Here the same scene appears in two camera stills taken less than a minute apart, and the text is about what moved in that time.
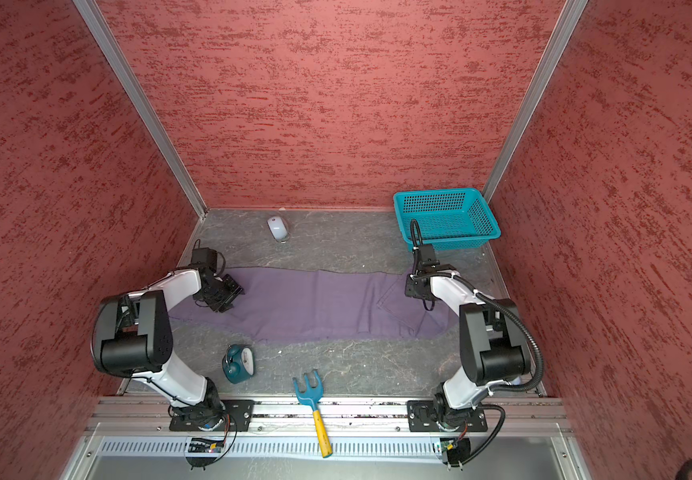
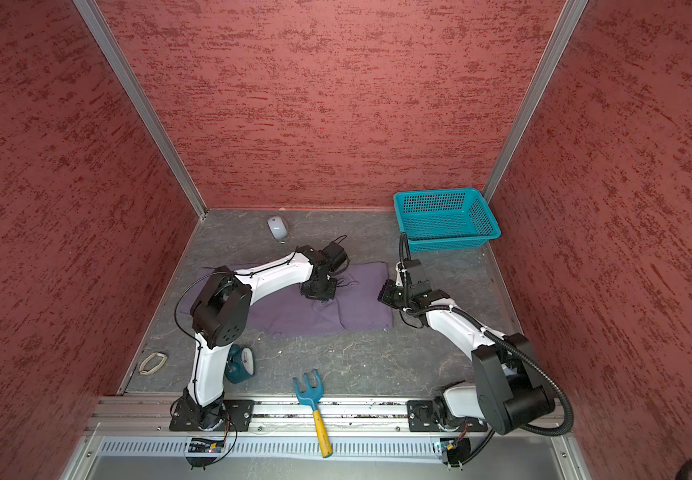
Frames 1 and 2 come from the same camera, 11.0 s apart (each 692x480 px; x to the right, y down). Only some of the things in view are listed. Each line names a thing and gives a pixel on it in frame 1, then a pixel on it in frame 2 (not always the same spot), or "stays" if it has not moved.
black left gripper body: [223, 293] to [317, 289]
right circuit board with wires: [457, 452] stays
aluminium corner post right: [565, 26] stays
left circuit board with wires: [203, 451] stays
